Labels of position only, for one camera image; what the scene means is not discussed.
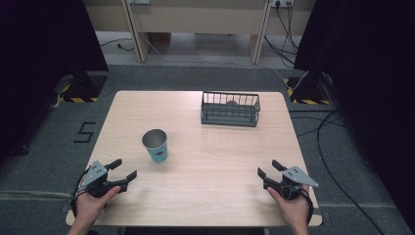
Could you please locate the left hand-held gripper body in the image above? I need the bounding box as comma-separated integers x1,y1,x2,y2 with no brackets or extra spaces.
77,159,114,199

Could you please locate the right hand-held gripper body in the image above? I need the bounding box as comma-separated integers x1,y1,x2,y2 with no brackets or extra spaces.
264,164,320,202

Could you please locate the teal metal cup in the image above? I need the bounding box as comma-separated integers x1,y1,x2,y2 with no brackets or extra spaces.
141,128,170,165

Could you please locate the dark wire basket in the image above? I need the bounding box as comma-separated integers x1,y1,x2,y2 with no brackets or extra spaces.
200,90,262,128

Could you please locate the person's right hand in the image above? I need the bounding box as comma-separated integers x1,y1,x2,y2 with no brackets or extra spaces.
266,183,311,227

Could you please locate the person's left hand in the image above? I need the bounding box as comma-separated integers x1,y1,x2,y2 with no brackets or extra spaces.
74,184,122,227

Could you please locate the black hazard-striped stand base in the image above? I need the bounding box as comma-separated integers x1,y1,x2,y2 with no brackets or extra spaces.
283,71,333,107
58,71,110,104

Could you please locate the black curtain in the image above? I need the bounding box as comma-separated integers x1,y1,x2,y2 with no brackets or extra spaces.
0,0,110,165
293,0,415,226

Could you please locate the white power strip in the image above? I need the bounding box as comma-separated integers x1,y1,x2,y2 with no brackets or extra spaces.
270,0,295,9

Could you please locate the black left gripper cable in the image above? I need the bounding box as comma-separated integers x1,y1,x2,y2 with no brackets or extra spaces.
69,166,92,218

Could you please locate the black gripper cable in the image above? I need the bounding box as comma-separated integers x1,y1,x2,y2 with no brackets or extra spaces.
299,187,315,227
69,166,92,218

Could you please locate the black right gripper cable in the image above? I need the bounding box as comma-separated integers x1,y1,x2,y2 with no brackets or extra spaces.
299,187,315,227

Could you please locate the long black floor cable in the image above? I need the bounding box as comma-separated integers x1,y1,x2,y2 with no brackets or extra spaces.
288,108,388,235

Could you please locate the short black floor cable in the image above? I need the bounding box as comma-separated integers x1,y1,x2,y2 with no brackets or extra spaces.
98,37,136,53

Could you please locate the bundle of black power cables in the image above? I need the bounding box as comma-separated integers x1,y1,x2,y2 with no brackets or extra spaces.
263,2,300,68

